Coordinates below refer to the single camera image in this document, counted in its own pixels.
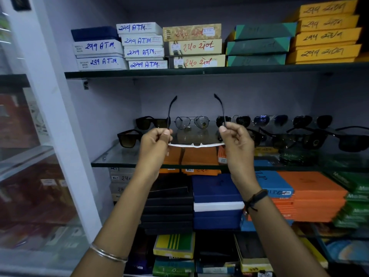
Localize person's right hand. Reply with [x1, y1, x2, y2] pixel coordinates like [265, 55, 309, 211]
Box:
[219, 122, 261, 201]

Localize person's left hand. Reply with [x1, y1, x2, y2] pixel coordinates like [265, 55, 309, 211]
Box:
[135, 128, 174, 182]

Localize white-front eyeglasses with black temples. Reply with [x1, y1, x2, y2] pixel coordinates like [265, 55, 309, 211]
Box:
[167, 93, 227, 149]

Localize person's right forearm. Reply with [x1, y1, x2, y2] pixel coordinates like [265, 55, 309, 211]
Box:
[244, 191, 330, 277]

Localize person's left forearm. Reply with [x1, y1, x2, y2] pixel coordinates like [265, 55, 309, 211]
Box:
[71, 171, 160, 277]

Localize orange flat box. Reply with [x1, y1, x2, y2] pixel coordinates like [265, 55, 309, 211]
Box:
[181, 147, 222, 175]
[159, 146, 182, 174]

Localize small orange box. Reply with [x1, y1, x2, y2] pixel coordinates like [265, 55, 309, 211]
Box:
[217, 145, 228, 165]

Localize black lens aviator sunglasses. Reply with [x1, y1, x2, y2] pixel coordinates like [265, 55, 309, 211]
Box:
[215, 115, 251, 128]

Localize clear lens aviator glasses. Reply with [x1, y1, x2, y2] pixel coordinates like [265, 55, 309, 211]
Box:
[174, 115, 210, 131]

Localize black square sunglasses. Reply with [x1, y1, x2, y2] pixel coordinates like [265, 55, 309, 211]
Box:
[135, 116, 171, 131]

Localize black wayfarer sunglasses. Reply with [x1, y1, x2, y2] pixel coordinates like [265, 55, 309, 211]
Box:
[246, 128, 268, 147]
[329, 126, 369, 153]
[259, 127, 301, 150]
[287, 126, 330, 150]

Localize brown square sunglasses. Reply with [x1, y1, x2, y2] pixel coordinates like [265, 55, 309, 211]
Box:
[117, 129, 144, 149]

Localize blue mirrored aviator sunglasses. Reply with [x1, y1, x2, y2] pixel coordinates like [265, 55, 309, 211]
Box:
[253, 114, 289, 127]

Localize clear glass shelf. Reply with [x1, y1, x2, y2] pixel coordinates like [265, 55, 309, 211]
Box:
[91, 133, 369, 172]

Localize stack of white boxes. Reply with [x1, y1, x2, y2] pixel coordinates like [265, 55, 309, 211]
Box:
[109, 167, 136, 202]

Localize dark glass shelf board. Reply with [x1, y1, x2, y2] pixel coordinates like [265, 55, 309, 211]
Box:
[65, 62, 369, 80]

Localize blue box with white band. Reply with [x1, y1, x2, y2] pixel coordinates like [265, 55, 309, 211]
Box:
[192, 174, 245, 230]

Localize stack of black boxes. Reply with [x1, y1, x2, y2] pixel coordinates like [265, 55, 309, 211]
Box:
[141, 174, 194, 236]

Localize light blue box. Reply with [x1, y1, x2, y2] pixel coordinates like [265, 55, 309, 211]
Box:
[255, 170, 295, 198]

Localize black thread wristband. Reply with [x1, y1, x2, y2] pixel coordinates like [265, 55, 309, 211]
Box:
[243, 189, 269, 213]

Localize beige patterned box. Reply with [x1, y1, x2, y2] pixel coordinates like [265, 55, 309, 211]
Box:
[163, 23, 222, 42]
[168, 39, 223, 56]
[168, 54, 226, 69]

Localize narrow white handwritten box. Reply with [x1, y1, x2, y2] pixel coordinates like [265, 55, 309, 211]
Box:
[119, 34, 164, 47]
[116, 22, 163, 35]
[128, 59, 168, 70]
[124, 47, 165, 60]

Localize teal and yellow box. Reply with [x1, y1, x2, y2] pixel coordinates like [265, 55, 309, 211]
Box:
[225, 37, 292, 56]
[227, 22, 298, 41]
[226, 53, 287, 67]

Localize wide white labelled box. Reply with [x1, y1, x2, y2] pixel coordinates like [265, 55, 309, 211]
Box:
[72, 39, 124, 56]
[76, 56, 127, 72]

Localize dark round aviator sunglasses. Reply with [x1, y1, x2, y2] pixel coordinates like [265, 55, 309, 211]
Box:
[292, 114, 334, 130]

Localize yellow green striped box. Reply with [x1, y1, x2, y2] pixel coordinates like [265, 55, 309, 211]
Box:
[153, 233, 196, 259]

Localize stack of orange boxes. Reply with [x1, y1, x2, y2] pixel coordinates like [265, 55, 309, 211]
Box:
[248, 171, 348, 223]

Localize black and yellow box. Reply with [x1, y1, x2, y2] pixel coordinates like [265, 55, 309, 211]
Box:
[234, 234, 274, 273]

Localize yellow handwritten box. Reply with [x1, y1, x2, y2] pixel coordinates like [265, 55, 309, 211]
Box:
[286, 44, 362, 65]
[288, 0, 359, 21]
[291, 27, 362, 49]
[296, 14, 360, 33]

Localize dark blue box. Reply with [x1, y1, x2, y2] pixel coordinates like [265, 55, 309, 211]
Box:
[71, 26, 120, 42]

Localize silver bangle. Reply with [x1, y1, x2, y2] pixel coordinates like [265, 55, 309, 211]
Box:
[89, 242, 129, 264]

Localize glass cabinet door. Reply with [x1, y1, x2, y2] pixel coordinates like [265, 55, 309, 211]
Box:
[0, 74, 90, 271]

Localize stack of green boxes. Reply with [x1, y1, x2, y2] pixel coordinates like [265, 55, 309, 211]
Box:
[328, 170, 369, 229]

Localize thin yellow box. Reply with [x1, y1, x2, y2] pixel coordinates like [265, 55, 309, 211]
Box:
[299, 237, 329, 269]

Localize blue flat box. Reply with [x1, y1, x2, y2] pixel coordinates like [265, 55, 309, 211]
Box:
[325, 239, 369, 264]

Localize white cabinet frame post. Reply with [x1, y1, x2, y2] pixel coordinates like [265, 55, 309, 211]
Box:
[5, 0, 103, 244]

